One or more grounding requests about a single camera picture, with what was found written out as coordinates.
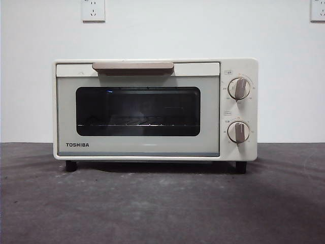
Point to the black oven foot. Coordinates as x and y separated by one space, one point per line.
71 165
241 167

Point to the cream toaster oven body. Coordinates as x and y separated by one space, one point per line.
251 73

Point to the small cream timer knob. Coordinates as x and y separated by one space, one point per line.
238 132

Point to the dark grey felt table cloth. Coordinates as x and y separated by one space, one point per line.
162 203

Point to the large cream temperature knob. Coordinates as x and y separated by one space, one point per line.
238 89

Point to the white wall socket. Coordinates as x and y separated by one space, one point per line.
318 11
93 11

